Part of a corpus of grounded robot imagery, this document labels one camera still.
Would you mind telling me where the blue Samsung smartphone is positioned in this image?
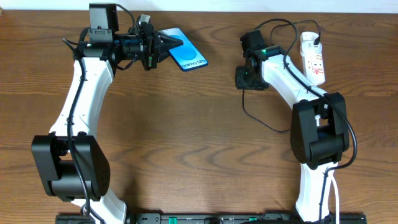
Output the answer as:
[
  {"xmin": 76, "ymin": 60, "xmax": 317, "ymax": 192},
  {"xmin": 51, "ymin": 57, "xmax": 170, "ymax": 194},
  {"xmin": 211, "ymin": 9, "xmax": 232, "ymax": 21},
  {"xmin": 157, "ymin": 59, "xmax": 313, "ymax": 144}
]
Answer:
[{"xmin": 160, "ymin": 28, "xmax": 208, "ymax": 72}]

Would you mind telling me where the black USB charging cable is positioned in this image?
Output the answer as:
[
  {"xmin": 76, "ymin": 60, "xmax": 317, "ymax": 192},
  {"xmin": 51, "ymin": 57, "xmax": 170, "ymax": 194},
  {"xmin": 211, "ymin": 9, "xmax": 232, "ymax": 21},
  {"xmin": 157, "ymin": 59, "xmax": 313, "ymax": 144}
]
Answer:
[{"xmin": 241, "ymin": 19, "xmax": 322, "ymax": 134}]

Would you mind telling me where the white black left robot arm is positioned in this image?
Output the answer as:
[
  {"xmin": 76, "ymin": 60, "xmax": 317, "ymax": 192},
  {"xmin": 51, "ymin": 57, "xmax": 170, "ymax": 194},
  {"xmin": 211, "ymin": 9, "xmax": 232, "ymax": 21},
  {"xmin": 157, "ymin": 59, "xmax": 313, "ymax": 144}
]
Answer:
[{"xmin": 31, "ymin": 3, "xmax": 183, "ymax": 223}]

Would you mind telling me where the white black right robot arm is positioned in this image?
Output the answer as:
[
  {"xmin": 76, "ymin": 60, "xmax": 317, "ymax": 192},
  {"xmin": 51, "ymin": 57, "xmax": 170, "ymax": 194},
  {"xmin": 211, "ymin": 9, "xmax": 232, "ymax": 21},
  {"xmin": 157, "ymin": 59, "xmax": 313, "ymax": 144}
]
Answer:
[{"xmin": 236, "ymin": 30, "xmax": 349, "ymax": 223}]

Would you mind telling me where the white USB charger adapter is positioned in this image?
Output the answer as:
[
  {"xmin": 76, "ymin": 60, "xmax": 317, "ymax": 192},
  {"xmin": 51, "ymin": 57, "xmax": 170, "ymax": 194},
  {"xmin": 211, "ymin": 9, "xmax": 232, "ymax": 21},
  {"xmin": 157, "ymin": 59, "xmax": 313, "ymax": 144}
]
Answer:
[{"xmin": 300, "ymin": 32, "xmax": 322, "ymax": 57}]

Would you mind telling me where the white power strip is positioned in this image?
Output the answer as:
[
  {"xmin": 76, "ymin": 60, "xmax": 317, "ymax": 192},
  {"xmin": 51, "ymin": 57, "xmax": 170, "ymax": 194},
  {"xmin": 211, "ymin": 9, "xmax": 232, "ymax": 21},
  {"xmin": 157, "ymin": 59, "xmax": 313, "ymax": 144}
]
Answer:
[{"xmin": 302, "ymin": 53, "xmax": 325, "ymax": 86}]

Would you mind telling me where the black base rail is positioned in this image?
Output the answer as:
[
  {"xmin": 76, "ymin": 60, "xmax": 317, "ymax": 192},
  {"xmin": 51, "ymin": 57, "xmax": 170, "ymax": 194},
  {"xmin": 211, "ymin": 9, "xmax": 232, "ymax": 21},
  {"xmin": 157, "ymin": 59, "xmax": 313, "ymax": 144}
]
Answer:
[{"xmin": 55, "ymin": 212, "xmax": 368, "ymax": 224}]

